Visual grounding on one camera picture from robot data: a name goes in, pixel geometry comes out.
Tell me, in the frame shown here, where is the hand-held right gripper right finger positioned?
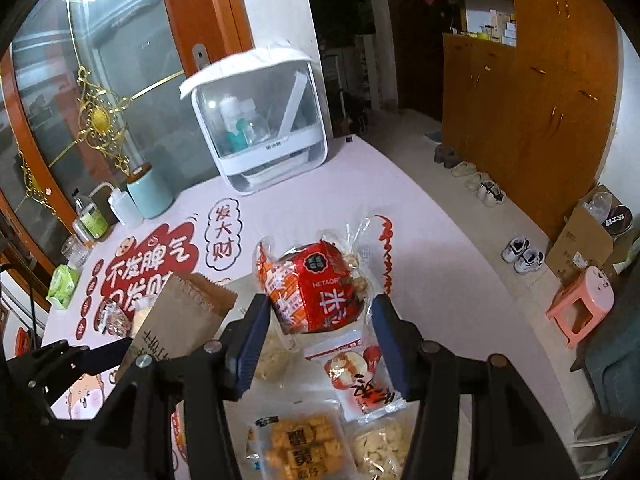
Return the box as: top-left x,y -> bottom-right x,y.
370,294 -> 581,480

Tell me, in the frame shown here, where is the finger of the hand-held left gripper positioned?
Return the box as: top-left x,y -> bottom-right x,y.
5,339 -> 71,366
35,342 -> 133,411

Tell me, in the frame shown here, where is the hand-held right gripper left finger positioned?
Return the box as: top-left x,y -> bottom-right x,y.
60,292 -> 273,480

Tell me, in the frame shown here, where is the noodle crisp clear packet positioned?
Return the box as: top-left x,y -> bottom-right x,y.
254,324 -> 307,387

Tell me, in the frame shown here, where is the white red snack packet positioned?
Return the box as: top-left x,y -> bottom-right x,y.
304,334 -> 407,417

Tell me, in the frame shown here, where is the white plastic storage bin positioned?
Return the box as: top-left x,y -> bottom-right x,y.
220,272 -> 431,480

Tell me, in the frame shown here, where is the brown paper cracker packet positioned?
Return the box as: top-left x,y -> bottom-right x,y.
119,272 -> 239,387

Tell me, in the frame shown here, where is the pale cracker clear packet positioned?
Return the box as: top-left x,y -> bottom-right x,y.
349,416 -> 417,480

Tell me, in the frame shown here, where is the yellow cube cracker packet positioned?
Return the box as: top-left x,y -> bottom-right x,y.
246,399 -> 359,480

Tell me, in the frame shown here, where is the dark nut small packet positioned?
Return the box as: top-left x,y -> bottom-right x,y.
97,299 -> 132,337

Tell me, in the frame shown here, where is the large clear bread bag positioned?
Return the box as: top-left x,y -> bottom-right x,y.
131,296 -> 156,339

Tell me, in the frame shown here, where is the green wipes pack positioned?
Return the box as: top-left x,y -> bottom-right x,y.
45,264 -> 81,310

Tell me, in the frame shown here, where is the glass cup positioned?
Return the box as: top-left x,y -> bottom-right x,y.
62,234 -> 94,269

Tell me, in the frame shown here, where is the green label glass bottle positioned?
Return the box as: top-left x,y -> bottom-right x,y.
73,188 -> 110,240

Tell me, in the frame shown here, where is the white squeeze bottle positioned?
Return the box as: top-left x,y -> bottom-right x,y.
90,183 -> 144,229

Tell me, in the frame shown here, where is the light blue canister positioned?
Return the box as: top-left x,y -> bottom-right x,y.
125,162 -> 174,220

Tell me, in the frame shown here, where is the black white sneaker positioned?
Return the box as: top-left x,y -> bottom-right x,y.
477,179 -> 506,206

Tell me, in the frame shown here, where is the white lidded storage box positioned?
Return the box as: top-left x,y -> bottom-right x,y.
178,42 -> 330,196

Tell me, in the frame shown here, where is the beige slipper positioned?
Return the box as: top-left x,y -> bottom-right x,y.
449,160 -> 484,179

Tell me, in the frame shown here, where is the pink plastic stool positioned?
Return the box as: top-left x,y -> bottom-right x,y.
545,265 -> 615,350

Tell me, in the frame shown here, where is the dark slipper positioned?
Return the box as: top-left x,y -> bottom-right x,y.
433,143 -> 461,167

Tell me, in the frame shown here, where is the cardboard box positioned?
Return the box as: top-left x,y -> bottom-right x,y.
544,184 -> 632,287

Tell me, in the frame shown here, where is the white teal baby bottle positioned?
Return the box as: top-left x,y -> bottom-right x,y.
219,97 -> 252,154

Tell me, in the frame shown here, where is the clear baby bottle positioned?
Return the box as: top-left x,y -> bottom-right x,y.
244,100 -> 267,144

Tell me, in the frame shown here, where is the black round container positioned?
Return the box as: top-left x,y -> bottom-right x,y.
602,205 -> 634,235

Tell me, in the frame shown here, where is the wooden cabinet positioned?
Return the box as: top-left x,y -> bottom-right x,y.
434,0 -> 627,242

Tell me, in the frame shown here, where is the glass door gold ornament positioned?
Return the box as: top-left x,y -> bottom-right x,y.
0,0 -> 253,266

